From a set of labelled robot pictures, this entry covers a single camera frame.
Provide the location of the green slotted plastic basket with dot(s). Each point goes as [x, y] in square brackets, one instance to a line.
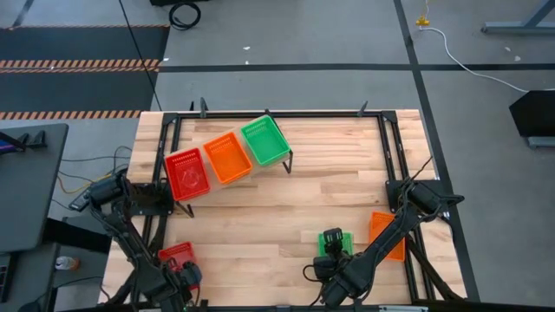
[347, 242]
[264, 141]

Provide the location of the dark grey desk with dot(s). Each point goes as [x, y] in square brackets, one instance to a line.
[30, 195]

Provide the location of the black power adapter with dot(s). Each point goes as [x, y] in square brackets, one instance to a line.
[78, 203]

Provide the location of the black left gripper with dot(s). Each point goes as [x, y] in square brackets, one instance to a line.
[190, 275]

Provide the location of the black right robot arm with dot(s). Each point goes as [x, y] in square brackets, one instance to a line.
[390, 242]

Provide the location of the silver aluminium bracket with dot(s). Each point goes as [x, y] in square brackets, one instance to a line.
[403, 309]

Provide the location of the black equipment case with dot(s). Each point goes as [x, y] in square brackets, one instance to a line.
[78, 236]

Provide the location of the black floor box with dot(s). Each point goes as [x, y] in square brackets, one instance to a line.
[535, 115]

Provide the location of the black mat with hazard stripes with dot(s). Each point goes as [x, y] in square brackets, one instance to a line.
[65, 91]

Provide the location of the black desk stand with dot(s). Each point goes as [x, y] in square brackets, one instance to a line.
[34, 141]

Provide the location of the yellow plug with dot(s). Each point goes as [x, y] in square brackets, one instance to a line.
[422, 21]

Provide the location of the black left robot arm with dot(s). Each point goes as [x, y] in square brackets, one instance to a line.
[130, 242]

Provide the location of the orange slotted plastic basket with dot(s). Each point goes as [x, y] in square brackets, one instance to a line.
[227, 158]
[379, 221]

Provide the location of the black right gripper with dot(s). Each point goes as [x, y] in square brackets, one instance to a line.
[334, 266]

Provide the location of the red slotted plastic basket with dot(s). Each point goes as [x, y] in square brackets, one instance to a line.
[180, 167]
[173, 251]

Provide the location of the black aluminium rig frame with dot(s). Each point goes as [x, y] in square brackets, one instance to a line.
[282, 114]

